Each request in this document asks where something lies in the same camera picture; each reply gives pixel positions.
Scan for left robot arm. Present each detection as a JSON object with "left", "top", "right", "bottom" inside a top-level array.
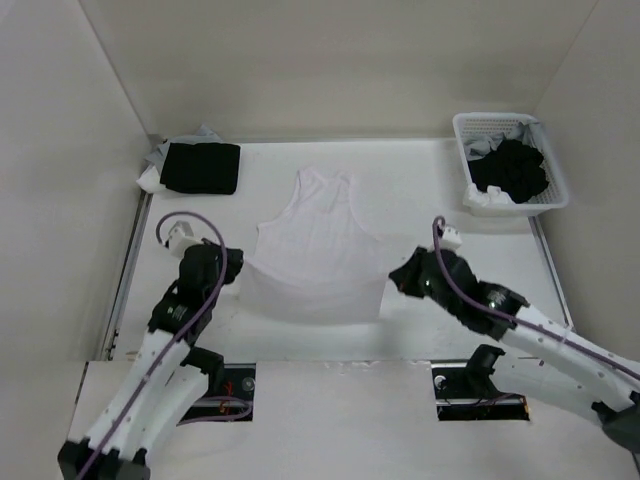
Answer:
[{"left": 57, "top": 239, "right": 244, "bottom": 479}]

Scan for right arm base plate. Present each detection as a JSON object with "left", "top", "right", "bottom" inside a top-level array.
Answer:
[{"left": 431, "top": 362, "right": 530, "bottom": 422}]

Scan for crumpled black tank top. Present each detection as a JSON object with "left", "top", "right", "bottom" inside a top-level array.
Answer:
[{"left": 468, "top": 140, "right": 549, "bottom": 204}]

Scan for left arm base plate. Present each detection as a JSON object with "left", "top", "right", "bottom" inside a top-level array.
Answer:
[{"left": 181, "top": 364, "right": 256, "bottom": 424}]

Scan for left aluminium table rail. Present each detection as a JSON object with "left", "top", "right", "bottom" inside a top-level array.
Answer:
[{"left": 95, "top": 191, "right": 152, "bottom": 361}]

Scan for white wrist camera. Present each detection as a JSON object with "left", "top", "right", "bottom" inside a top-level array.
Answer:
[
  {"left": 436, "top": 224, "right": 462, "bottom": 251},
  {"left": 164, "top": 220, "right": 200, "bottom": 259}
]

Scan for white perforated plastic basket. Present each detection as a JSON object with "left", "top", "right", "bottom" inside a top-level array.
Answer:
[{"left": 452, "top": 112, "right": 569, "bottom": 217}]

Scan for crumpled white tank top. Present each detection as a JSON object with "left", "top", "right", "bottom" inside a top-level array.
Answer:
[{"left": 463, "top": 184, "right": 515, "bottom": 208}]

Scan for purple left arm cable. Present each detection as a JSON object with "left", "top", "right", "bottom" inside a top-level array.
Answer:
[{"left": 74, "top": 211, "right": 254, "bottom": 480}]

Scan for crumpled grey tank top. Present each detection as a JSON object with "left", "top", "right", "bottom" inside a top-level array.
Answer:
[{"left": 463, "top": 121, "right": 542, "bottom": 161}]

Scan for folded white tank top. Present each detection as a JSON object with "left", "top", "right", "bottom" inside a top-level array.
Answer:
[{"left": 136, "top": 164, "right": 166, "bottom": 195}]

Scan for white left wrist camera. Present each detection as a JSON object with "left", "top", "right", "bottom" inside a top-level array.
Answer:
[{"left": 164, "top": 220, "right": 200, "bottom": 259}]

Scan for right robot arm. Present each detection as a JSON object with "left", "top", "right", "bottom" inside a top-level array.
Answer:
[{"left": 389, "top": 247, "right": 639, "bottom": 453}]

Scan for folded grey tank top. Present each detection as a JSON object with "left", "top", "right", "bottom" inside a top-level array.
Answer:
[{"left": 144, "top": 125, "right": 224, "bottom": 172}]

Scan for folded black tank top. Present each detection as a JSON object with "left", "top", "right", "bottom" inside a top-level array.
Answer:
[{"left": 160, "top": 143, "right": 241, "bottom": 195}]

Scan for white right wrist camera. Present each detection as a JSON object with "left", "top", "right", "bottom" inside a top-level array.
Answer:
[{"left": 436, "top": 224, "right": 462, "bottom": 251}]

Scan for light pink tank top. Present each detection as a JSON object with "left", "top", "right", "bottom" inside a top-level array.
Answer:
[{"left": 239, "top": 168, "right": 387, "bottom": 325}]

